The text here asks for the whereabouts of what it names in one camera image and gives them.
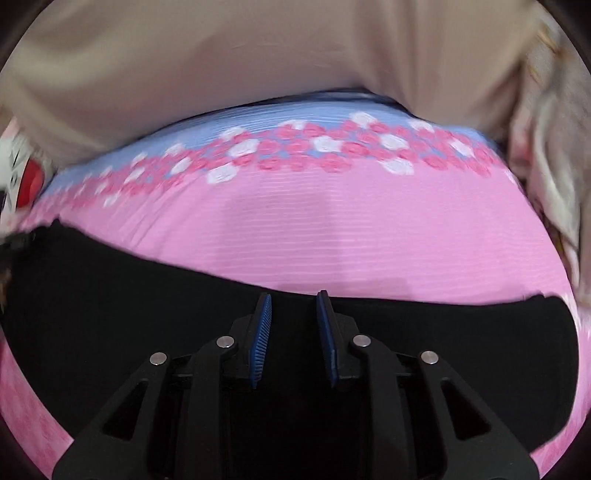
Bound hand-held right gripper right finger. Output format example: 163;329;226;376
316;290;539;480

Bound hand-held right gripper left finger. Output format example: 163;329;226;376
52;292;273;480

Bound black pants with beige lining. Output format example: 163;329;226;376
0;219;580;480

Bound pink floral bed sheet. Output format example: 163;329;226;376
0;92;591;480

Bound beige blanket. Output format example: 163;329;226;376
0;0;546;171

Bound white cartoon face pillow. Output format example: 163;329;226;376
0;117;58;227

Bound light floral cloth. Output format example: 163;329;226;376
503;9;588;287

